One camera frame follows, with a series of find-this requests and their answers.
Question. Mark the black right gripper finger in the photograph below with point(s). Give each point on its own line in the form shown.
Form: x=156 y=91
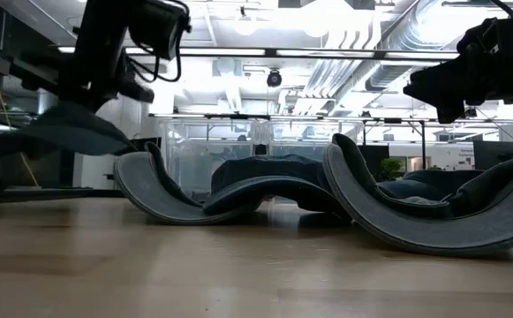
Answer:
x=450 y=112
x=432 y=86

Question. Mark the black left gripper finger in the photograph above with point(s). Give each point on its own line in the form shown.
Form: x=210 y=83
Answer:
x=134 y=90

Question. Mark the black ceiling spotlight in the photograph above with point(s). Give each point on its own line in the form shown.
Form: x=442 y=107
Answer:
x=471 y=112

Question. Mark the green potted plant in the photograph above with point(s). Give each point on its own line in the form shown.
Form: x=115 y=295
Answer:
x=392 y=168
x=435 y=168

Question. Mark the black partition panel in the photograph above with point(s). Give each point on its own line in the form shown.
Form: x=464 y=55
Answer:
x=373 y=163

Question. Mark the clear plastic bin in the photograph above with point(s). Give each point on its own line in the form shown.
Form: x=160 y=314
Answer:
x=300 y=141
x=203 y=159

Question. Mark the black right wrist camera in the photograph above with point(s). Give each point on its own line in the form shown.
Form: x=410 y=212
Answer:
x=481 y=40

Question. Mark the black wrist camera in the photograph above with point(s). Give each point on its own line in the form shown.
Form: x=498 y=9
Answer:
x=481 y=40
x=159 y=26

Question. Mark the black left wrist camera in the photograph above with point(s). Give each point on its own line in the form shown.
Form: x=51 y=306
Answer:
x=159 y=26

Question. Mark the overhead frame light bar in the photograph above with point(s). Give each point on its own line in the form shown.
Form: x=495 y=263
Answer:
x=238 y=52

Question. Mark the black overhead camera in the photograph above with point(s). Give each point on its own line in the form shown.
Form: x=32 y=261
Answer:
x=274 y=78

